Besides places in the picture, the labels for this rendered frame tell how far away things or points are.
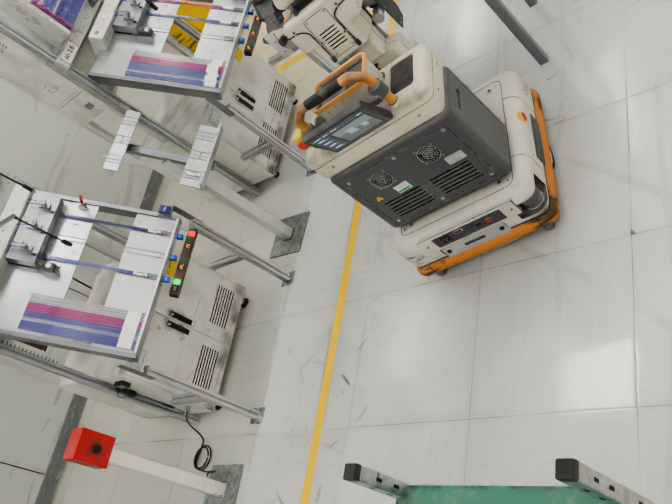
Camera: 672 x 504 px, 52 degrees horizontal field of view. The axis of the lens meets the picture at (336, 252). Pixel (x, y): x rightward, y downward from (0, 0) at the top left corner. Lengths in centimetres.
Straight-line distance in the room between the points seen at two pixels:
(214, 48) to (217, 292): 131
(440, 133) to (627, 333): 87
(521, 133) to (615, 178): 37
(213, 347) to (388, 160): 164
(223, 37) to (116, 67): 59
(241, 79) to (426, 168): 206
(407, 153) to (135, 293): 141
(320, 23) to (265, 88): 196
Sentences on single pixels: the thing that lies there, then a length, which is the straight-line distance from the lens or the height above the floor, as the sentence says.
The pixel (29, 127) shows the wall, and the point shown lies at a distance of 541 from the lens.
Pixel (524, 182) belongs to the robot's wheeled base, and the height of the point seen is 27.
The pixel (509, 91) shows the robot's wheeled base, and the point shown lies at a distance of 284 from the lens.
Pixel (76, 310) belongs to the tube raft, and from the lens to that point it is 319.
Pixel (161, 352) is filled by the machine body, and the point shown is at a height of 44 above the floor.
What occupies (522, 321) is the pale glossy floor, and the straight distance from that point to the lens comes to 261.
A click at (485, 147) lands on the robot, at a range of 243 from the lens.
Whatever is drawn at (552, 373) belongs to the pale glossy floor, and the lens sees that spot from 247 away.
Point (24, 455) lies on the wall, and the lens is 496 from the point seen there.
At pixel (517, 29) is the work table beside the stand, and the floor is 23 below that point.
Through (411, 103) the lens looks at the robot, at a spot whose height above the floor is 79.
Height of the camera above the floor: 202
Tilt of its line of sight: 35 degrees down
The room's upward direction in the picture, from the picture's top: 57 degrees counter-clockwise
